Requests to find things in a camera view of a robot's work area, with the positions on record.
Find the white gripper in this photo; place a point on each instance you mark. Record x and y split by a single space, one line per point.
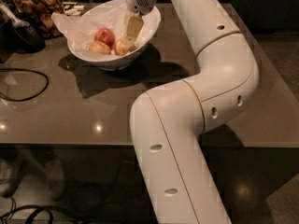
139 1

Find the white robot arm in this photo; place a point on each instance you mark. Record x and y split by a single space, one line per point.
166 121

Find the white bowl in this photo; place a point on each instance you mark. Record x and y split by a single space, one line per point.
107 62

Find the red apple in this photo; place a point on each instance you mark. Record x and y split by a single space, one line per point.
106 36

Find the small white items behind bowl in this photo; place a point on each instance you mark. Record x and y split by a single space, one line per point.
73 10

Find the white crumpled paper liner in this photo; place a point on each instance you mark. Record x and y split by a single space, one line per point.
80 30

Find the glass jar of cookies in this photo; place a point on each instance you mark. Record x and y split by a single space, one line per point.
39 13

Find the black round appliance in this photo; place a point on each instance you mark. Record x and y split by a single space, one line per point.
16 33

